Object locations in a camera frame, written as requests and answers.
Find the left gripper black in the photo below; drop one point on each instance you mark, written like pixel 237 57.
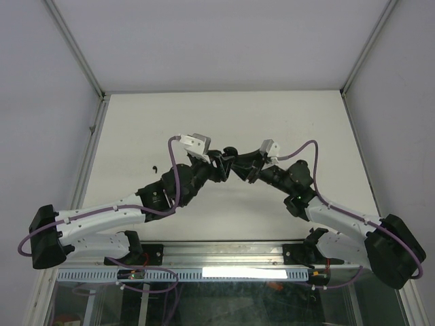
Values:
pixel 217 175

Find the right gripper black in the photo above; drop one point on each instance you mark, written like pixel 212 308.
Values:
pixel 253 159

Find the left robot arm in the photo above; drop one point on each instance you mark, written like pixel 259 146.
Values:
pixel 56 236

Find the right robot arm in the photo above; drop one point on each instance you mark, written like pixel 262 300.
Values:
pixel 384 245

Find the small circuit board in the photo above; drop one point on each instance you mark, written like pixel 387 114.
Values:
pixel 134 274

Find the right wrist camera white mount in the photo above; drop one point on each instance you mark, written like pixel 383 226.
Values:
pixel 270 150

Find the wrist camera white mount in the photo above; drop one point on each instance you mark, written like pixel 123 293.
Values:
pixel 270 150
pixel 196 145

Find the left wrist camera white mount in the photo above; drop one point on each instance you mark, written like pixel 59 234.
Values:
pixel 196 145

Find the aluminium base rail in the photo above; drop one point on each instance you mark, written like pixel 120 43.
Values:
pixel 224 253

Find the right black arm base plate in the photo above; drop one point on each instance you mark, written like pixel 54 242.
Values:
pixel 306 255

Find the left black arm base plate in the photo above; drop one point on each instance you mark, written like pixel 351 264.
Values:
pixel 143 255

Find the aluminium frame post left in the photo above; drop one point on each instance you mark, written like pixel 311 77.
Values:
pixel 73 46

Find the aluminium frame post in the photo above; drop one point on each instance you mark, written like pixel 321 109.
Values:
pixel 375 33
pixel 73 46

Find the grey slotted cable duct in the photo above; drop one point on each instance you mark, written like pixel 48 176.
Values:
pixel 206 274

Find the aluminium frame post right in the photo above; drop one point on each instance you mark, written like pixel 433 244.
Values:
pixel 375 33

